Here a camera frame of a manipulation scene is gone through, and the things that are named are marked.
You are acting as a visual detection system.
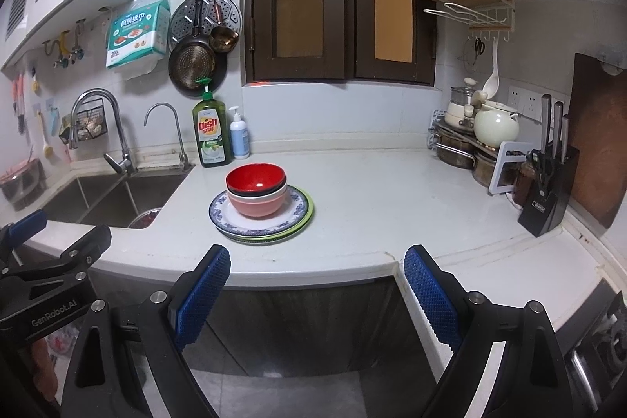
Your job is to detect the gas stove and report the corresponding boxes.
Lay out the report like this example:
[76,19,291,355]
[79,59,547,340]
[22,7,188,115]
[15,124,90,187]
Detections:
[563,286,627,418]

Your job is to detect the tall chrome kitchen faucet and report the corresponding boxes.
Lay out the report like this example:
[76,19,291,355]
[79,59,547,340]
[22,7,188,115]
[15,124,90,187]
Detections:
[69,88,138,176]

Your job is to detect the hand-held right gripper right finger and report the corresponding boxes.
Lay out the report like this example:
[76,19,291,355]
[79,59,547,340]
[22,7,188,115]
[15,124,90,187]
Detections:
[403,244,571,418]

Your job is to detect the thin chrome gooseneck faucet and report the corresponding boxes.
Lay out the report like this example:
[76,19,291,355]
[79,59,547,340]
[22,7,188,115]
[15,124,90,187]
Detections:
[143,103,193,171]

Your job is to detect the pink hanging brush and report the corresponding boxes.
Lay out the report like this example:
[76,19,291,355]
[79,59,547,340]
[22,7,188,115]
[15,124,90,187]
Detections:
[12,74,26,135]

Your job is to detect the cream ceramic pot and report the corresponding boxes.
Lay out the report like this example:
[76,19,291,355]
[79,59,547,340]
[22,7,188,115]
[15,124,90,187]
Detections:
[473,101,521,148]

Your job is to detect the white bowl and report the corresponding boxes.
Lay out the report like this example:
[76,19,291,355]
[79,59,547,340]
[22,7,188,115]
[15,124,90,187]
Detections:
[226,184,288,204]

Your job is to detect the dark brown cutting board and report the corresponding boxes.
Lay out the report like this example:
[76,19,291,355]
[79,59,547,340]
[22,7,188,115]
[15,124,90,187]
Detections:
[568,53,627,230]

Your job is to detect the wall water valve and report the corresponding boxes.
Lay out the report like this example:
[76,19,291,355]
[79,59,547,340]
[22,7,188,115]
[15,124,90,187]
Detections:
[69,19,89,59]
[42,35,68,69]

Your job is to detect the small stainless steel pot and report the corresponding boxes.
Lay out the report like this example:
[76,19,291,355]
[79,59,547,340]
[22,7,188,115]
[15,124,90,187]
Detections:
[471,148,505,188]

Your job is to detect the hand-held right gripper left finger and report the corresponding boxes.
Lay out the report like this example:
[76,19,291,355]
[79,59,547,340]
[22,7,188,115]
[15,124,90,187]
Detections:
[60,244,231,418]

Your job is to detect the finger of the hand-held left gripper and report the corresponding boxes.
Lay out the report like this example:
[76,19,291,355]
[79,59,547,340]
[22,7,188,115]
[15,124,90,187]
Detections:
[0,224,112,284]
[0,209,48,263]

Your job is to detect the red and black bowl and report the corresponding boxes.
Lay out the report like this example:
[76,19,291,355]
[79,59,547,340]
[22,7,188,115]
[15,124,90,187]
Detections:
[226,163,287,197]

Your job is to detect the blue patterned white plate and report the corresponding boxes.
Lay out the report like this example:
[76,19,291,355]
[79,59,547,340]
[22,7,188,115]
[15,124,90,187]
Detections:
[216,224,299,244]
[209,184,310,239]

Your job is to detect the black frying pan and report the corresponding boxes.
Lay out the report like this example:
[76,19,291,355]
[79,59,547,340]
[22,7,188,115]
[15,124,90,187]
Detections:
[169,0,228,98]

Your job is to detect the green plate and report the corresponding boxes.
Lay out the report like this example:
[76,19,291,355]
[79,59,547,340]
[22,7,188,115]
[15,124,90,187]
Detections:
[255,185,315,247]

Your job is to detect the yellow dish brush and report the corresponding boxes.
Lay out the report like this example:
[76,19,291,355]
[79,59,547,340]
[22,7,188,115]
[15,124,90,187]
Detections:
[36,109,56,160]

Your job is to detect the black kitchen shears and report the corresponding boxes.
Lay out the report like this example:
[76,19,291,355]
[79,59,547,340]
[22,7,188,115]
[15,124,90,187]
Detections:
[528,148,556,185]

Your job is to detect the black wire basket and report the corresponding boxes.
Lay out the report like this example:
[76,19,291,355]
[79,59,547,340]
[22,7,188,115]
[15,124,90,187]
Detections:
[73,100,107,139]

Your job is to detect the kitchen paper towel pack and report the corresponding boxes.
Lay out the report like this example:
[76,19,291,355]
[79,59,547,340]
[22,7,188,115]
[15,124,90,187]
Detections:
[106,0,171,81]

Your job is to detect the brown glass jar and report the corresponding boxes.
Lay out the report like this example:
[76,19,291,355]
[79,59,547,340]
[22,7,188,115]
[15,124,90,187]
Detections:
[514,154,537,206]

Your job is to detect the large stainless steel pot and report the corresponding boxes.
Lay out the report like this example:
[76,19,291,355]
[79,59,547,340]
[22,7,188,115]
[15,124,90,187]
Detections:
[433,124,478,169]

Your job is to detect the green dish soap bottle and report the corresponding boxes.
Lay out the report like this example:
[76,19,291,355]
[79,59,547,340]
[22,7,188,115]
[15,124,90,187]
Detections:
[192,78,234,168]

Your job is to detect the person's left hand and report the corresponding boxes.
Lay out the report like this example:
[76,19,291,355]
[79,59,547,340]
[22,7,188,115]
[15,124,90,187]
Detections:
[30,340,58,404]

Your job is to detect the white pump bottle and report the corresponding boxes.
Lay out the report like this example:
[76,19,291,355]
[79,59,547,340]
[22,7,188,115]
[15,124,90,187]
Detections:
[229,105,251,160]

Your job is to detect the steel bowl with pink rim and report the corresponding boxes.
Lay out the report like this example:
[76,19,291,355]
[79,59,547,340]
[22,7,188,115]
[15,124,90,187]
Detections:
[0,161,42,210]

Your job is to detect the white hanging wire rack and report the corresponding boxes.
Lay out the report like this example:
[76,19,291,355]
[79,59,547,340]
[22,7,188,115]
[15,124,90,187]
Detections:
[424,2,515,43]

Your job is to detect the steel colander with red fruit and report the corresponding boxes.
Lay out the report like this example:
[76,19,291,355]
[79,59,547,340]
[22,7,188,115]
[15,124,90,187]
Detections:
[130,208,162,230]

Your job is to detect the white rice spoon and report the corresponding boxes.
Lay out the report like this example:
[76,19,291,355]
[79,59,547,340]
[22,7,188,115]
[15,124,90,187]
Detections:
[482,37,501,98]

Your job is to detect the round metal steamer rack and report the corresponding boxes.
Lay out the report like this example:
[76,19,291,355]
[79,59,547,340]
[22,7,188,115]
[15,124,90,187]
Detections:
[168,0,243,54]

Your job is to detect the stainless steel double sink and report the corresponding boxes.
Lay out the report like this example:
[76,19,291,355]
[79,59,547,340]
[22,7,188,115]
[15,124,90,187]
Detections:
[36,168,197,230]

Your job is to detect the white pot with glass lid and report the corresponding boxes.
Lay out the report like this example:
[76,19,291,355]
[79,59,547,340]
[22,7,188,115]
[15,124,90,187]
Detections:
[445,78,478,127]

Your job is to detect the black knife block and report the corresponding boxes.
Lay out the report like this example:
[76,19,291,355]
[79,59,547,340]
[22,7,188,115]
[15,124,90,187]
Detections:
[518,146,580,237]

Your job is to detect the metal pot rack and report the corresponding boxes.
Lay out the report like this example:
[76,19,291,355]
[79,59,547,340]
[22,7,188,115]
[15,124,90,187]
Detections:
[428,109,535,196]

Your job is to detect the white wall socket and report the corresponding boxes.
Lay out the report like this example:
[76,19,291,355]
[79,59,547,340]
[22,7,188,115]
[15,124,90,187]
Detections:
[507,85,544,115]

